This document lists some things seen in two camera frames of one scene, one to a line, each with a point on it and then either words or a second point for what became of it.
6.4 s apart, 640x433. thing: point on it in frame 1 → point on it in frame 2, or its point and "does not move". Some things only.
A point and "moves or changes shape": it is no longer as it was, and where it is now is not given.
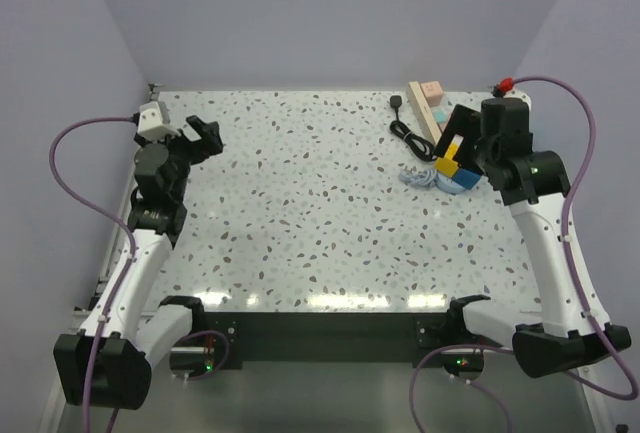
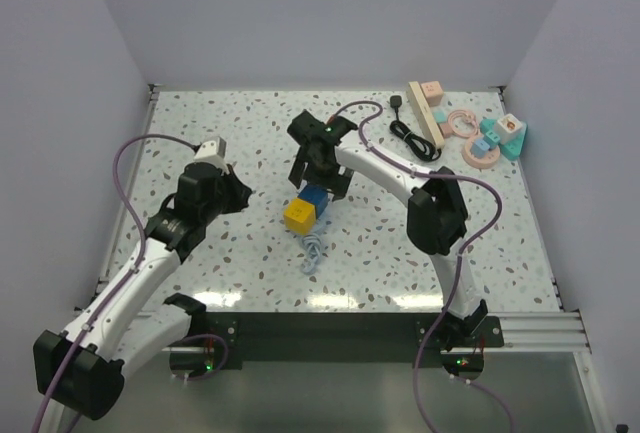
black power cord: x=416 y=145 does not move
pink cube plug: x=433 y=92 does not move
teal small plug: x=440 y=116 does not move
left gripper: x=208 y=145 → x=240 y=191
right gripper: x=461 y=121 → x=336 y=184
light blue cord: x=423 y=178 moves or changes shape
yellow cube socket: x=446 y=165 → x=300 y=216
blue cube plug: x=466 y=178 moves or changes shape
